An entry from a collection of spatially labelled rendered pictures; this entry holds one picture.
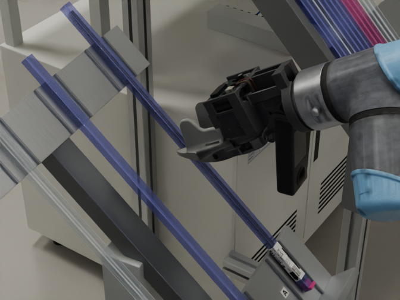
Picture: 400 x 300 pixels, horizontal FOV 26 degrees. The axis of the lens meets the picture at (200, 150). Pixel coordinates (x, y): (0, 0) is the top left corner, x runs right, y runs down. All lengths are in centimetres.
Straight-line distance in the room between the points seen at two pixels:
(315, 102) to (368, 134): 9
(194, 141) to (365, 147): 27
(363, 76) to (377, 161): 10
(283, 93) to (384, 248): 144
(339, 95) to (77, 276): 144
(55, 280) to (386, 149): 150
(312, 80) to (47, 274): 145
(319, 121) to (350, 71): 7
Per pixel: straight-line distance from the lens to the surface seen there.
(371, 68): 96
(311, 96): 99
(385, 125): 94
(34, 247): 242
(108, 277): 118
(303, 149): 110
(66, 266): 234
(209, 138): 110
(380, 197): 92
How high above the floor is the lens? 160
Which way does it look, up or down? 36 degrees down
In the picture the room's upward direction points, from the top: straight up
